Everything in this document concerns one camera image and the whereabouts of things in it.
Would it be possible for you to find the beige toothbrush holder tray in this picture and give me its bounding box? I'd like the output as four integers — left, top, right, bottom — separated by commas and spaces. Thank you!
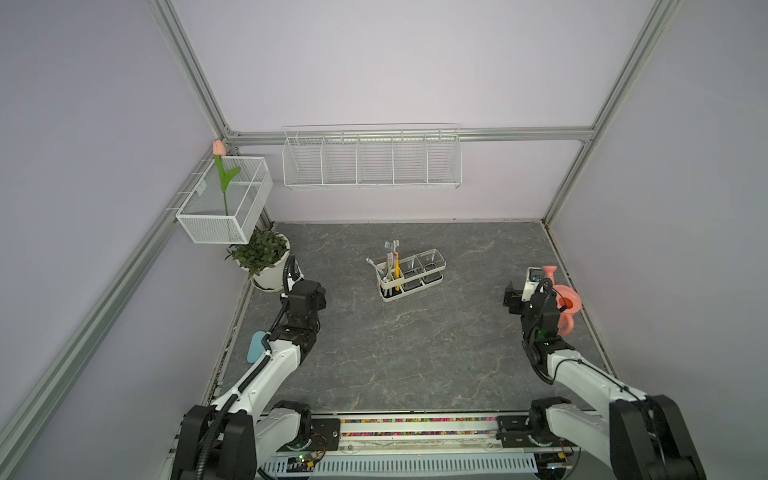
375, 249, 447, 302

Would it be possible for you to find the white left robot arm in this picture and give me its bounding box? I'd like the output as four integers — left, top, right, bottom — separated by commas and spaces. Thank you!
170, 279, 326, 479

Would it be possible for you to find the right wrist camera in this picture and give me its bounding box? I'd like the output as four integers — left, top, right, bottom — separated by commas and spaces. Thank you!
521, 267, 547, 302

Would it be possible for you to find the teal hand shovel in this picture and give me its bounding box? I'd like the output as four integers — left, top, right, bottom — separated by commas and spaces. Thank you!
246, 331, 270, 364

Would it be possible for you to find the white wire basket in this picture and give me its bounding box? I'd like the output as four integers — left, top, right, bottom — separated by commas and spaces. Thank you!
176, 156, 273, 245

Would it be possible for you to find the yellow toothbrush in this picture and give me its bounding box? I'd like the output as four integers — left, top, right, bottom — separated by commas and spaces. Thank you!
392, 252, 401, 280

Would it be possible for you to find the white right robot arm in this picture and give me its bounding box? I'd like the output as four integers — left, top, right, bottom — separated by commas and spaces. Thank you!
503, 268, 706, 479

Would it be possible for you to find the pink watering can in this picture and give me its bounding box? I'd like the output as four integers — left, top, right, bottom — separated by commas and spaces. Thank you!
542, 266, 582, 337

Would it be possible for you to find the long white wire shelf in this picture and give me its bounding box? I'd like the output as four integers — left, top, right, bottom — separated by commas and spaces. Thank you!
282, 123, 463, 190

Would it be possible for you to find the light blue toothbrush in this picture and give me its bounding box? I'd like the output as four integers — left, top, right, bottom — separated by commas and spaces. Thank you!
365, 258, 387, 278

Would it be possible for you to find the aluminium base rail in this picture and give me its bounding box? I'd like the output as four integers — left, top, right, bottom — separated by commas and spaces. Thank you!
158, 410, 679, 480

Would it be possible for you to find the artificial pink tulip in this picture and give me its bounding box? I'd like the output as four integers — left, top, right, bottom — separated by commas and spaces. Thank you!
212, 140, 241, 215

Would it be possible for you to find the potted green plant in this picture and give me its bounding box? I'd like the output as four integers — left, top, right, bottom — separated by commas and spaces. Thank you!
227, 229, 290, 293

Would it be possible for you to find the grey toothbrush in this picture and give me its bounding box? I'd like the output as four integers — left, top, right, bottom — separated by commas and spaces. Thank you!
383, 239, 401, 283

